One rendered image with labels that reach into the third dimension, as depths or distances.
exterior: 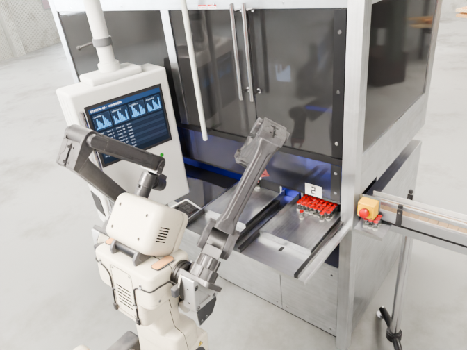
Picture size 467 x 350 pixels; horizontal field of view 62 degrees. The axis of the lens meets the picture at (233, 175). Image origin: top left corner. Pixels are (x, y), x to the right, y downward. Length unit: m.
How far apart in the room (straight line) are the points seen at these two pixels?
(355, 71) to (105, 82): 1.09
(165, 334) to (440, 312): 1.81
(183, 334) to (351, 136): 0.97
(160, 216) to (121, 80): 0.94
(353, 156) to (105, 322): 1.95
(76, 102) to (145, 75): 0.36
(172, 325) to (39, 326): 1.72
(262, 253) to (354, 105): 0.71
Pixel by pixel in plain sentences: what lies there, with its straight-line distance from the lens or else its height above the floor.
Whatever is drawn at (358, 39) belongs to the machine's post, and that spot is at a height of 1.70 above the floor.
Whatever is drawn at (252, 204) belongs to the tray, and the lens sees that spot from 2.00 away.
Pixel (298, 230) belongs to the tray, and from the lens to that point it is 1.81.
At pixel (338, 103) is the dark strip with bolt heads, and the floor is 1.45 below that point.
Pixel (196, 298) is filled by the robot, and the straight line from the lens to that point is 1.17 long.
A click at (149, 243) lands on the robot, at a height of 1.31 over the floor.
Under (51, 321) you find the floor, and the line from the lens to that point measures 3.05.
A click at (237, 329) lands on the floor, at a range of 2.58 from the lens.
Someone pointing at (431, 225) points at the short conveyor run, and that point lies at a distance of 1.83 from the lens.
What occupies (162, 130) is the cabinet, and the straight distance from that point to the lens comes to 2.08.
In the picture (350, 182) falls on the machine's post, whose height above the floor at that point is 1.12.
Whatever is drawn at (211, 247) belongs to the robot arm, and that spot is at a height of 1.26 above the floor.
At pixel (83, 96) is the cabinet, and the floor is 1.53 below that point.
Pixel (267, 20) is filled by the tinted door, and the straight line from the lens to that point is 1.67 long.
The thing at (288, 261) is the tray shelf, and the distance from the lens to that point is 1.66.
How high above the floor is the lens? 2.01
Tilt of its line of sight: 30 degrees down
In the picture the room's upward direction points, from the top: 7 degrees counter-clockwise
